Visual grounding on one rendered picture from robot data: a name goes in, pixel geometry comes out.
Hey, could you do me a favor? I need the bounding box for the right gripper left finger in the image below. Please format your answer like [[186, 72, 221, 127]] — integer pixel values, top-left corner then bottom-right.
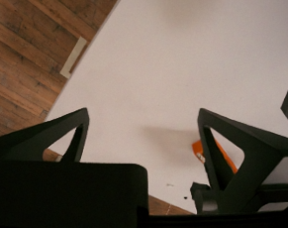
[[0, 107, 90, 162]]

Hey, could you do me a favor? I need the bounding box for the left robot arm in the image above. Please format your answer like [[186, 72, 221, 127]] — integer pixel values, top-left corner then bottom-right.
[[190, 174, 219, 214]]

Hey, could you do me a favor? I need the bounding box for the orange three-compartment bin rack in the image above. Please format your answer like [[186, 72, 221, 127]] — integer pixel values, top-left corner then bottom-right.
[[191, 141, 237, 173]]

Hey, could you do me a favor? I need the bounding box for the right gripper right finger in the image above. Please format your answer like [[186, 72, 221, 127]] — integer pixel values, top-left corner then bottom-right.
[[197, 108, 288, 213]]

